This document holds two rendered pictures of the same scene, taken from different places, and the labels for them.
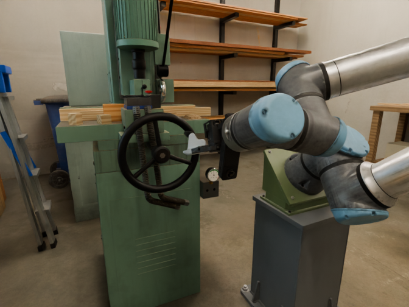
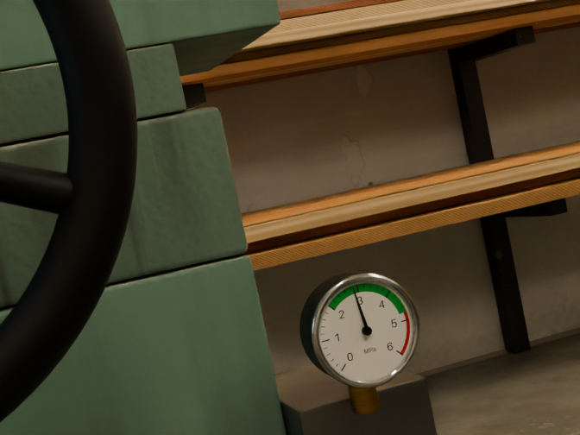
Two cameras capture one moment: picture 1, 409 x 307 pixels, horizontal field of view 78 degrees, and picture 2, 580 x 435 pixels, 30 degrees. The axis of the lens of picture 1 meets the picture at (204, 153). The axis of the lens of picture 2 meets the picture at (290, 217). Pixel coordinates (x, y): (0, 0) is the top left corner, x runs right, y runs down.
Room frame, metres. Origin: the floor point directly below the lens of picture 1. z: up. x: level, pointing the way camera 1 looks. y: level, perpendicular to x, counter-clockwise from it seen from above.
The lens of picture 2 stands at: (0.48, -0.09, 0.76)
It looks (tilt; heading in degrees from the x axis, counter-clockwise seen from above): 3 degrees down; 8
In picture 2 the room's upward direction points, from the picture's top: 11 degrees counter-clockwise
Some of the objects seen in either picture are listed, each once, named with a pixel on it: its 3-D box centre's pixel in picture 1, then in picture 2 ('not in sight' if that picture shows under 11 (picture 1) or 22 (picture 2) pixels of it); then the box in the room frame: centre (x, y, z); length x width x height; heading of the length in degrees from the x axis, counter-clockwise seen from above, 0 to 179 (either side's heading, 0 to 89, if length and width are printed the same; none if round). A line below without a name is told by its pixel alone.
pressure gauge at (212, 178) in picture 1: (212, 175); (359, 343); (1.08, -0.03, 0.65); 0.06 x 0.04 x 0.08; 113
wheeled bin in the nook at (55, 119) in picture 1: (74, 138); not in sight; (2.82, 1.46, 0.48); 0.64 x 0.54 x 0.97; 119
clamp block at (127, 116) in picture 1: (142, 119); not in sight; (0.98, 0.24, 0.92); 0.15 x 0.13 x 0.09; 113
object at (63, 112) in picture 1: (134, 112); not in sight; (1.18, 0.33, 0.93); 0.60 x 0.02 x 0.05; 113
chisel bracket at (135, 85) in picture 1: (140, 89); not in sight; (1.19, 0.29, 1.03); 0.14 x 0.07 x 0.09; 23
